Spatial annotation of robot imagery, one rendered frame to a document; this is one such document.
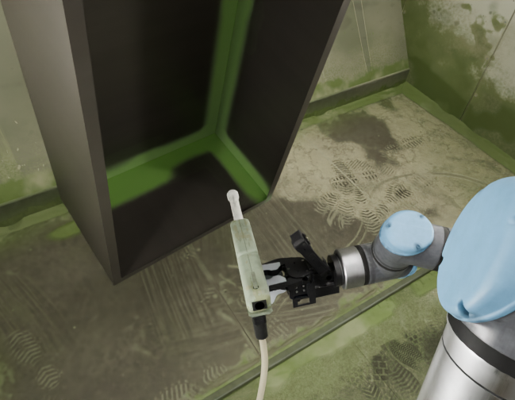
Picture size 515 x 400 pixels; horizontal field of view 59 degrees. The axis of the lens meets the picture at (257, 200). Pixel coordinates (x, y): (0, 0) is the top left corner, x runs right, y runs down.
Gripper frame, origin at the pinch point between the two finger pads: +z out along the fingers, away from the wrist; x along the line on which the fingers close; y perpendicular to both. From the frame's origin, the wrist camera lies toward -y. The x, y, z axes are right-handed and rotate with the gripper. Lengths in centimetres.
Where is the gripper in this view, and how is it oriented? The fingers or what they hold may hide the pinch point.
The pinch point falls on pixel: (247, 280)
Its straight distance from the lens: 99.1
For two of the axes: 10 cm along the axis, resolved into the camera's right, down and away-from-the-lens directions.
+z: -9.8, 1.8, -1.0
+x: -1.7, -4.5, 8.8
